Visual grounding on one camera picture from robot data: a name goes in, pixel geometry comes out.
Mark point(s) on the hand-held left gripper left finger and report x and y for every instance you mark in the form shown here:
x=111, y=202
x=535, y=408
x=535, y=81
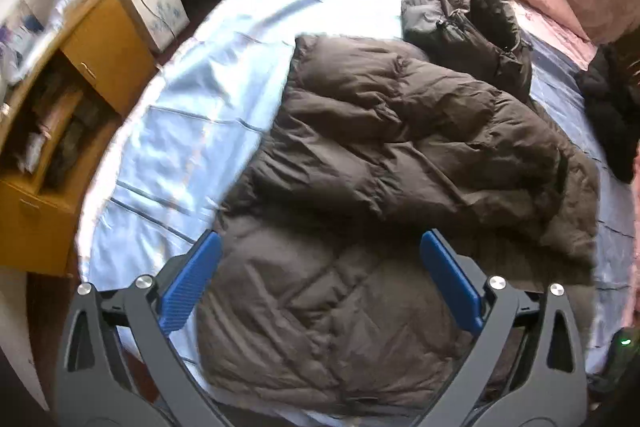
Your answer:
x=192, y=282

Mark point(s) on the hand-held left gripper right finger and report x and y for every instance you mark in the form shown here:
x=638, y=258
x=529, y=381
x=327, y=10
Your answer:
x=452, y=282

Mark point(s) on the brown puffer jacket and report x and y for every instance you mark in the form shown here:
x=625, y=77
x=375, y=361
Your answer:
x=400, y=147

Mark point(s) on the bed with light blue sheet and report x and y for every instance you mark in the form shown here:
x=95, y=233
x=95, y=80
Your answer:
x=200, y=92

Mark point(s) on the black garment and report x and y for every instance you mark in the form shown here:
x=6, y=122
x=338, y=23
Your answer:
x=607, y=107

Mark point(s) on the wooden bedside cabinet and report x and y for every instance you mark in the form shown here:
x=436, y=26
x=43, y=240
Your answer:
x=107, y=42

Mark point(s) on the dark olive puffer jacket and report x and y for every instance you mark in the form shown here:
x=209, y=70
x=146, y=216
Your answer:
x=457, y=22

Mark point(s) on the white floral box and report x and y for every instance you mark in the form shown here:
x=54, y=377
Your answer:
x=160, y=2

